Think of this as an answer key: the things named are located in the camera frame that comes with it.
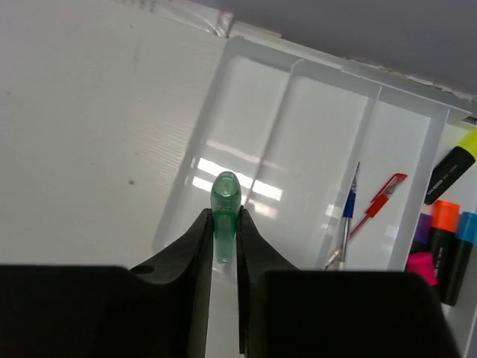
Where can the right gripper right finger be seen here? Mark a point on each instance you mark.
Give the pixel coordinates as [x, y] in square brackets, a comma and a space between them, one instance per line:
[284, 311]

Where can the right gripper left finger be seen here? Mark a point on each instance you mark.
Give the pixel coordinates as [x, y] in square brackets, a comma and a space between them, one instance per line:
[159, 308]

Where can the blue pen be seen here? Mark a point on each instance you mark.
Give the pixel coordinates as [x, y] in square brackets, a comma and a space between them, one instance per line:
[348, 216]

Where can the green stapler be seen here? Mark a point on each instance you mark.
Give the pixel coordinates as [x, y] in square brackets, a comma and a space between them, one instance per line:
[225, 199]

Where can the pink highlighter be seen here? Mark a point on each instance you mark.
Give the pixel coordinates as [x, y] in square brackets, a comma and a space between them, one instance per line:
[421, 263]

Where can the red pen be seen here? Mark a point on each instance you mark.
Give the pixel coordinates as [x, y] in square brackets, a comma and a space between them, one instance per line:
[378, 201]

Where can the orange highlighter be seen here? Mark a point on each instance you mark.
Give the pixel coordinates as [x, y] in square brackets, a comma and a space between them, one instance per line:
[449, 271]

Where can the blue highlighter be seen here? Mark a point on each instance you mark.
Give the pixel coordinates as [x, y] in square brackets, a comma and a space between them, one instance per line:
[465, 235]

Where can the yellow highlighter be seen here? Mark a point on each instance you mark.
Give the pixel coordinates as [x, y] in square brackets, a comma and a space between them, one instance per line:
[451, 167]

